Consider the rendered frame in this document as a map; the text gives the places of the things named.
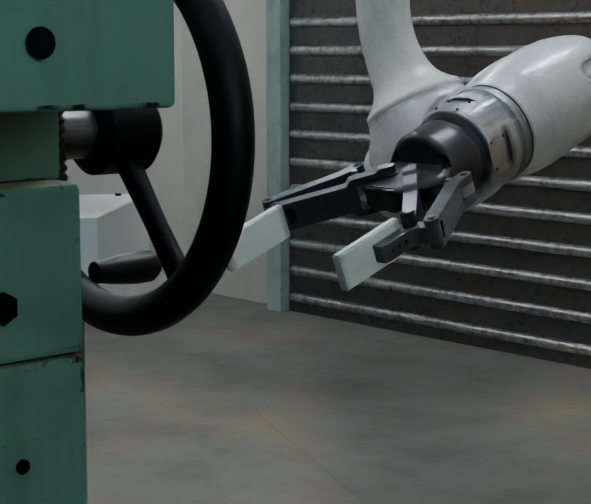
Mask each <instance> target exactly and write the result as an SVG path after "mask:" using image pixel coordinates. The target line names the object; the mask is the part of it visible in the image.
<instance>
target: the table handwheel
mask: <svg viewBox="0 0 591 504"><path fill-rule="evenodd" d="M174 3H175V4H176V6H177V7H178V9H179V11H180V13H181V14H182V16H183V18H184V20H185V22H186V24H187V27H188V29H189V31H190V33H191V36H192V38H193V41H194V44H195V47H196V49H197V52H198V56H199V59H200V62H201V66H202V70H203V74H204V79H205V84H206V89H207V95H208V101H209V110H210V121H211V163H210V174H209V182H208V189H207V194H206V200H205V204H204V208H203V212H202V216H201V219H200V223H199V226H198V229H197V231H196V234H195V236H194V239H193V241H192V244H191V246H190V248H189V250H188V252H187V254H186V256H185V257H184V255H183V253H182V251H181V249H180V247H179V244H178V242H177V240H176V238H175V236H174V234H173V232H172V230H171V228H170V226H169V224H168V222H167V220H166V218H165V216H164V213H163V211H162V209H161V206H160V204H159V202H158V199H157V197H156V194H155V192H154V190H153V187H152V185H151V183H150V180H149V178H148V176H147V173H146V171H145V170H146V169H148V168H149V167H150V166H151V165H152V164H153V162H154V160H155V159H156V156H157V154H158V152H159V150H160V147H161V143H162V136H163V127H162V121H161V117H160V113H159V111H158V109H157V108H150V109H121V110H92V111H64V113H63V114H62V115H63V116H64V117H65V119H66V120H65V122H64V123H63V125H64V126H65V128H66V131H65V132H64V133H63V134H64V135H65V137H66V141H65V142H64V145H65V146H66V148H67V150H66V152H65V153H64V154H65V155H66V156H67V160H70V159H73V160H74V161H75V163H76V164H77V166H78V167H79V168H80V169H81V170H82V171H83V172H85V173H86V174H89V175H107V174H119V175H120V177H121V179H122V181H123V183H124V185H125V187H126V189H127V191H128V193H129V195H130V197H131V199H132V201H133V203H134V205H135V207H136V209H137V211H138V213H139V216H140V218H141V220H142V222H143V224H144V226H145V228H146V230H147V233H148V235H149V237H150V240H151V242H152V244H153V247H154V249H155V251H156V254H157V256H158V258H159V261H160V263H161V265H162V268H163V270H164V272H165V274H166V277H167V280H166V281H165V282H164V283H163V284H162V285H160V286H159V287H158V288H156V289H154V290H153V291H151V292H148V293H146V294H143V295H140V296H121V295H117V294H114V293H112V292H109V291H107V290H105V289H103V288H102V287H100V286H99V285H97V284H96V283H95V282H94V281H92V280H91V279H90V278H89V277H88V276H87V275H86V274H85V273H84V272H83V271H82V270H81V299H82V320H83V321H84V322H86V323H87V324H89V325H91V326H93V327H95V328H97V329H100V330H102V331H105V332H108V333H112V334H118V335H124V336H142V335H148V334H152V333H156V332H159V331H162V330H165V329H167V328H170V327H171V326H173V325H175V324H177V323H178V322H180V321H182V320H183V319H184V318H186V317H187V316H188V315H190V314H191V313H192V312H193V311H195V310H196V309H197V308H198V307H199V306H200V305H201V304H202V303H203V302H204V301H205V299H206V298H207V297H208V296H209V295H210V293H211V292H212V291H213V289H214V288H215V287H216V285H217V284H218V282H219V281H220V279H221V277H222V275H223V274H224V272H225V270H226V268H227V266H228V264H229V262H230V260H231V258H232V256H233V254H234V251H235V249H236V246H237V244H238V241H239V238H240V236H241V233H242V229H243V226H244V223H245V219H246V215H247V211H248V207H249V201H250V196H251V190H252V183H253V174H254V162H255V120H254V107H253V99H252V91H251V85H250V79H249V74H248V69H247V65H246V61H245V57H244V53H243V50H242V46H241V43H240V40H239V37H238V34H237V31H236V29H235V26H234V24H233V21H232V19H231V16H230V14H229V12H228V10H227V8H226V6H225V3H224V2H223V0H174Z"/></svg>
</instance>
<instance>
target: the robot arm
mask: <svg viewBox="0 0 591 504"><path fill-rule="evenodd" d="M355 1H356V13H357V23H358V30H359V37H360V42H361V46H362V51H363V55H364V59H365V63H366V66H367V70H368V73H369V77H370V80H371V84H372V88H373V96H374V100H373V106H372V109H371V112H370V114H369V116H368V118H367V123H368V126H369V133H370V145H369V150H368V152H367V154H366V157H365V161H364V164H363V163H362V162H357V163H354V164H352V165H351V166H349V167H347V168H345V169H343V170H341V171H339V172H336V173H334V174H331V175H328V176H325V177H323V178H320V179H317V180H314V181H312V182H309V183H306V184H303V185H300V186H298V187H295V188H292V189H289V190H287V191H284V192H281V193H278V194H276V195H273V196H270V197H266V198H265V199H263V200H262V204H263V208H264V212H263V213H261V214H259V215H258V216H256V217H254V218H253V219H251V220H249V221H247V222H246V223H244V226H243V229H242V233H241V236H240V238H239V241H238V244H237V246H236V249H235V251H234V254H233V256H232V258H231V260H230V262H229V264H228V266H227V270H228V271H231V272H233V271H235V270H236V269H238V268H240V267H241V266H243V265H245V264H246V263H248V262H249V261H251V260H253V259H254V258H256V257H258V256H259V255H261V254H263V253H264V252H266V251H267V250H269V249H271V248H272V247H274V246H276V245H277V244H279V243H281V242H282V241H284V240H287V238H289V237H290V232H289V231H290V230H294V229H298V228H301V227H305V226H308V225H312V224H316V223H319V222H323V221H327V220H330V219H334V218H338V217H341V216H345V215H348V214H355V215H357V216H359V217H362V216H365V215H369V214H373V213H376V212H380V213H381V214H382V215H384V216H385V217H387V218H389V220H387V221H386V222H384V223H383V224H381V225H379V226H378V227H376V228H375V229H373V230H372V231H370V232H368V233H367V234H365V235H364V236H362V237H361V238H359V239H357V240H356V241H354V242H353V243H351V244H350V245H348V246H346V247H345V248H343V249H342V250H340V251H339V252H337V253H335V254H334V255H333V256H332V259H333V262H334V266H335V269H336V273H337V277H338V280H339V284H340V287H341V290H343V291H349V290H350V289H352V288H353V287H355V286H356V285H358V284H359V283H361V282H362V281H364V280H365V279H367V278H368V277H370V276H371V275H373V274H374V273H376V272H378V271H379V270H381V269H382V268H384V267H385V266H387V265H388V264H390V263H391V262H393V261H394V260H396V259H397V258H399V257H400V256H402V255H403V254H405V253H406V251H408V250H410V251H414V250H418V249H420V248H422V247H423V244H429V245H430V248H431V249H433V250H434V249H441V248H442V247H444V246H445V245H446V243H447V241H448V239H449V238H450V236H451V234H452V232H453V230H454V229H455V227H456V225H457V223H458V221H459V220H460V218H461V216H462V214H463V212H464V211H466V210H468V209H470V208H472V207H474V206H476V205H478V204H479V203H481V202H483V201H485V200H486V199H488V198H489V197H491V196H492V195H494V194H495V193H496V192H497V191H498V190H499V189H500V188H501V187H503V186H504V185H506V184H507V183H509V182H511V181H513V180H515V179H517V178H519V177H521V176H524V175H528V174H531V173H534V172H537V171H539V170H541V169H543V168H545V167H546V166H548V165H550V164H551V163H553V162H554V161H556V160H557V159H559V158H560V157H562V156H563V155H564V154H565V153H567V152H568V151H570V150H571V149H573V148H574V147H576V146H577V145H578V144H580V143H581V142H582V141H584V140H585V139H586V138H587V137H588V136H590V135H591V39H590V38H587V37H584V36H578V35H565V36H557V37H551V38H547V39H543V40H539V41H536V42H534V43H532V44H529V45H527V46H525V47H523V48H521V49H519V50H517V51H515V52H513V53H511V54H510V55H508V56H505V57H503V58H501V59H499V60H497V61H496V62H494V63H492V64H491V65H489V66H488V67H486V68H485V69H483V70H482V71H480V72H479V73H478V74H477V75H475V76H474V77H473V78H472V79H471V80H470V82H469V83H467V84H466V85H465V86H464V85H463V84H462V82H461V81H460V80H459V78H458V76H454V75H449V74H447V73H444V72H441V71H440V70H438V69H436V68H435V67H434V66H433V65H432V64H431V63H430V62H429V61H428V59H427V58H426V56H425V55H424V53H423V51H422V49H421V47H420V45H419V43H418V40H417V38H416V35H415V32H414V28H413V24H412V19H411V11H410V0H355ZM364 193H365V196H366V200H367V203H368V204H367V205H363V204H362V203H361V200H360V196H363V195H364ZM399 222H401V224H402V227H400V225H399Z"/></svg>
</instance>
